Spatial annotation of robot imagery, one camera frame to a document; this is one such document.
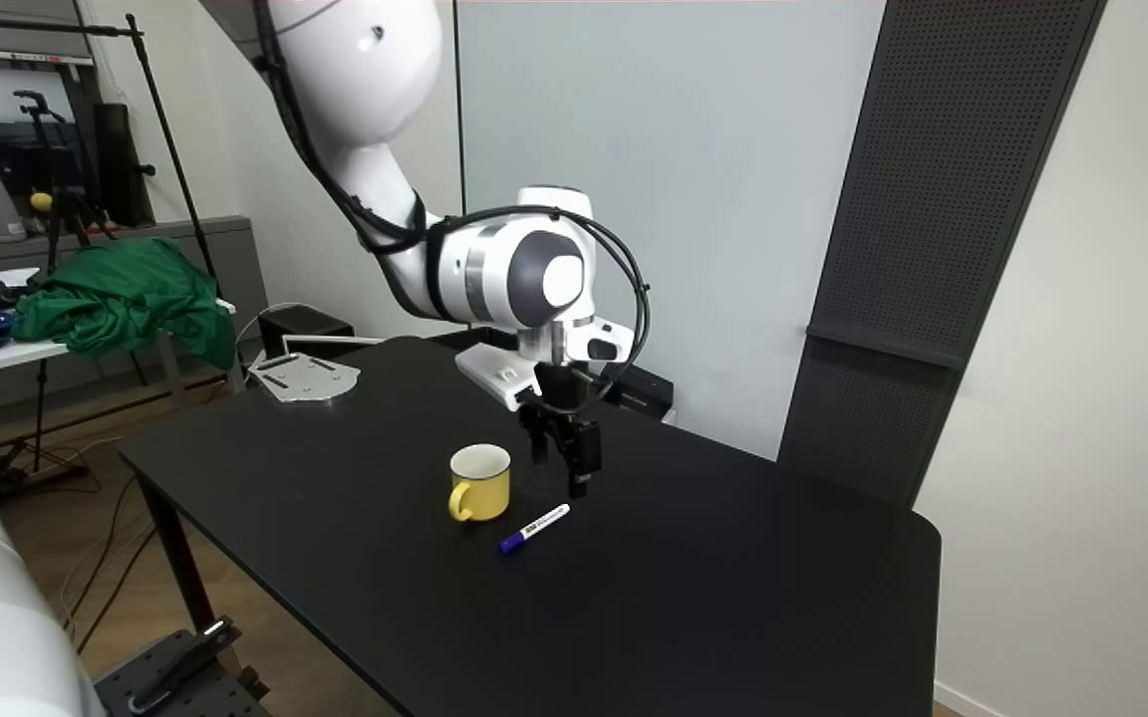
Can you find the dark grey wall pillar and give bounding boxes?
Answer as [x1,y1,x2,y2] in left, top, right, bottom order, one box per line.
[777,0,1110,516]

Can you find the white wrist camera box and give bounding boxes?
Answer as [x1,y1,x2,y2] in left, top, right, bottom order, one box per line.
[451,340,540,415]

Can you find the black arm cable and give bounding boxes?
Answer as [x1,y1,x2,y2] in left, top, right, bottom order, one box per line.
[251,0,656,391]

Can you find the white flat board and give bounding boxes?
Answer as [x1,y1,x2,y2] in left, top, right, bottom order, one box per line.
[0,336,77,386]

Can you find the green cloth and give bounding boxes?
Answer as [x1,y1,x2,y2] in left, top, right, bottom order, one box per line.
[5,235,243,378]

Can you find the black camera tripod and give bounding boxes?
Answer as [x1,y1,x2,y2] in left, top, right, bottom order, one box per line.
[6,82,91,276]

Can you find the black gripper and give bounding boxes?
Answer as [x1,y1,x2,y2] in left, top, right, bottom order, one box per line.
[516,356,611,503]

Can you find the black floor cables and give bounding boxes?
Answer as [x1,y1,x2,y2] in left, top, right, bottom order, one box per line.
[0,435,159,652]

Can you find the white marker with blue cap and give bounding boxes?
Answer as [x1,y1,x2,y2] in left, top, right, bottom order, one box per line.
[493,499,576,557]

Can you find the black stand pole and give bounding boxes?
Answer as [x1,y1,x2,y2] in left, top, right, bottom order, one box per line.
[0,8,224,287]

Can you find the yellow enamel mug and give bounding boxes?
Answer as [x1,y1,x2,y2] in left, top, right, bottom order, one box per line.
[441,443,516,526]

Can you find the black table leg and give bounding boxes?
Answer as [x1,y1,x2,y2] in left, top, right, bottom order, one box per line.
[130,457,228,646]

